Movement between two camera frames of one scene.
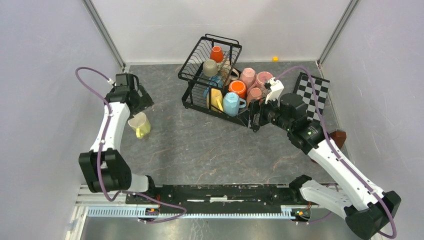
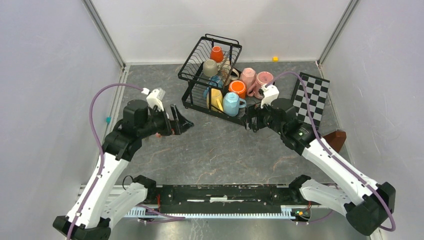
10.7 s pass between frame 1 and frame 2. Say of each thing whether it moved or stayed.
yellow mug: stayed
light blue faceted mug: stayed
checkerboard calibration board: stayed
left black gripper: moved
